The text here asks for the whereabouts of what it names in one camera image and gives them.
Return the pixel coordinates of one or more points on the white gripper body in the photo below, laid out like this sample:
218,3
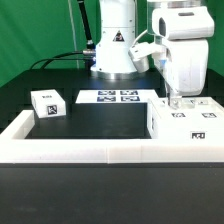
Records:
185,67

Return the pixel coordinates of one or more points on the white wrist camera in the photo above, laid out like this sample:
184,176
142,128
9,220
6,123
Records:
139,54

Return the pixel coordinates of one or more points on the white marker sheet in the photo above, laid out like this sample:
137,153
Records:
115,96

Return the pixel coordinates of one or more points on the small white tagged box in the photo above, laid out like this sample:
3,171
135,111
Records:
48,103

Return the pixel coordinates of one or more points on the white cabinet door panel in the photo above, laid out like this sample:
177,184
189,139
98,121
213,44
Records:
180,109

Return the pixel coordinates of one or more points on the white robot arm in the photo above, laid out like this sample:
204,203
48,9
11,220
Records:
180,29

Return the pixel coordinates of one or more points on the white cabinet body box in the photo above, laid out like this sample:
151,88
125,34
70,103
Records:
193,127

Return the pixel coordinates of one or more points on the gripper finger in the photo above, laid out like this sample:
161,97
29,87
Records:
176,102
168,94

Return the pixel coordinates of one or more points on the white U-shaped frame wall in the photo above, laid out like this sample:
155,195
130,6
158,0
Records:
16,148

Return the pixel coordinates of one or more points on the white cabinet top panel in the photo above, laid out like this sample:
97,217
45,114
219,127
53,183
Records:
208,107

